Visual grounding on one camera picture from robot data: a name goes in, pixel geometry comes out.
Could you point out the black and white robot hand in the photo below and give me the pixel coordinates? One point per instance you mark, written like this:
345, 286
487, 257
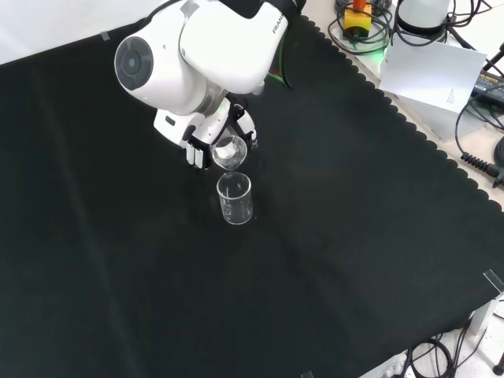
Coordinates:
204, 132

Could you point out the small clear glass beaker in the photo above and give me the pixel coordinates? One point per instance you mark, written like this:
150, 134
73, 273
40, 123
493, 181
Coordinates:
230, 153

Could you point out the clear glass beaker with spout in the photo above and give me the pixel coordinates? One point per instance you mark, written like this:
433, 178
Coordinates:
236, 204

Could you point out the clear tape strip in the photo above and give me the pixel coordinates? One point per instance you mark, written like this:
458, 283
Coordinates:
307, 374
494, 280
105, 36

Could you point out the black bench cloth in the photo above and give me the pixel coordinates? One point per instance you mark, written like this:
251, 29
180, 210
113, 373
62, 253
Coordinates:
157, 275

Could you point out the yellow stop button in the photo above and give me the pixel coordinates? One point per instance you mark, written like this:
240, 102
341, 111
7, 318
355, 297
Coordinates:
357, 21

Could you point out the pale board sheet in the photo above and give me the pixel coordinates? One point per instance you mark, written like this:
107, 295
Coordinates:
429, 75

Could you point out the black power adapter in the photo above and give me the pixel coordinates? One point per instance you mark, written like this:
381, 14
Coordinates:
490, 84

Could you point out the black tripod leg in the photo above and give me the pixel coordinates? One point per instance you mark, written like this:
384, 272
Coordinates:
495, 59

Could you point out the white metal bracket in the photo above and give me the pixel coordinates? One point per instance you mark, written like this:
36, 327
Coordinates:
482, 315

